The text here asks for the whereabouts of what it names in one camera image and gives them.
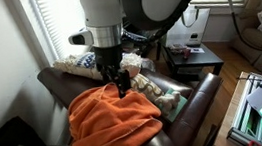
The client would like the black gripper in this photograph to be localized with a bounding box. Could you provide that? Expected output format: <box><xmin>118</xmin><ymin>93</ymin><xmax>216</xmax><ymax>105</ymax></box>
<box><xmin>93</xmin><ymin>42</ymin><xmax>133</xmax><ymax>101</ymax></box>

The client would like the orange towel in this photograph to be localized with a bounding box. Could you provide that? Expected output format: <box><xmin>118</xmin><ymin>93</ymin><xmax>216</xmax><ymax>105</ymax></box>
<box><xmin>62</xmin><ymin>77</ymin><xmax>166</xmax><ymax>146</ymax></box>

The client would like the yellow wave pattern pillow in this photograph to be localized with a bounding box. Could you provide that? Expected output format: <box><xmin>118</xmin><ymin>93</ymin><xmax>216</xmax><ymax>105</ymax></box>
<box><xmin>128</xmin><ymin>69</ymin><xmax>167</xmax><ymax>107</ymax></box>

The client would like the blue white knitted pillow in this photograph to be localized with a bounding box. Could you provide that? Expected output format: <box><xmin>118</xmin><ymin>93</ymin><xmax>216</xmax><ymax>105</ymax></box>
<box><xmin>50</xmin><ymin>50</ymin><xmax>104</xmax><ymax>86</ymax></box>

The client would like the crumpled white paper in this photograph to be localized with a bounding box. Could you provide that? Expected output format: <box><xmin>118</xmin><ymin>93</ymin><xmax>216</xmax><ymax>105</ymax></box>
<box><xmin>118</xmin><ymin>52</ymin><xmax>145</xmax><ymax>79</ymax></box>

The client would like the green book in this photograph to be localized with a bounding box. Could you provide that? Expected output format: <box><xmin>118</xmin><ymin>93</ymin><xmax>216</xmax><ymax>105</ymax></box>
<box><xmin>162</xmin><ymin>86</ymin><xmax>191</xmax><ymax>124</ymax></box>

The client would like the red soda can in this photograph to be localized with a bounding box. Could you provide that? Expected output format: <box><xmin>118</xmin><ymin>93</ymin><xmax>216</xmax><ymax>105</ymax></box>
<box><xmin>181</xmin><ymin>47</ymin><xmax>193</xmax><ymax>61</ymax></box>

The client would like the brown leather armchair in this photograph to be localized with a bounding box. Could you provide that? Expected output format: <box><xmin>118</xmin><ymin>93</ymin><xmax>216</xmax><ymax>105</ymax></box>
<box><xmin>35</xmin><ymin>45</ymin><xmax>232</xmax><ymax>146</ymax></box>

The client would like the white printed card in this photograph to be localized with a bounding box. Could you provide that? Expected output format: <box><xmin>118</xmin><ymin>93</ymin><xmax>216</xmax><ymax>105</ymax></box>
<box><xmin>188</xmin><ymin>45</ymin><xmax>206</xmax><ymax>56</ymax></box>

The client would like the black coffee table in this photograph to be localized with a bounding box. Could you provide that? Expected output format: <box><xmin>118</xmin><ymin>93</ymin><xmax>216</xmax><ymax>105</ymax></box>
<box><xmin>159</xmin><ymin>36</ymin><xmax>226</xmax><ymax>83</ymax></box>

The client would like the beige sofa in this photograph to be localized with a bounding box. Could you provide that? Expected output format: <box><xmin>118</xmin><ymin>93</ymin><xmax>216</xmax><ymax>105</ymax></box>
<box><xmin>227</xmin><ymin>6</ymin><xmax>262</xmax><ymax>78</ymax></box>

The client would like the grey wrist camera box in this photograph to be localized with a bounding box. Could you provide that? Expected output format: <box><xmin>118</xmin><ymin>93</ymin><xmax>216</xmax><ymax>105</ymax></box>
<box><xmin>66</xmin><ymin>26</ymin><xmax>95</xmax><ymax>48</ymax></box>

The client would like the aluminium rail frame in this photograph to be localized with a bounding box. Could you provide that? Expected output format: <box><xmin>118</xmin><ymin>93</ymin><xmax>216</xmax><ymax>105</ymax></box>
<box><xmin>219</xmin><ymin>70</ymin><xmax>262</xmax><ymax>146</ymax></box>

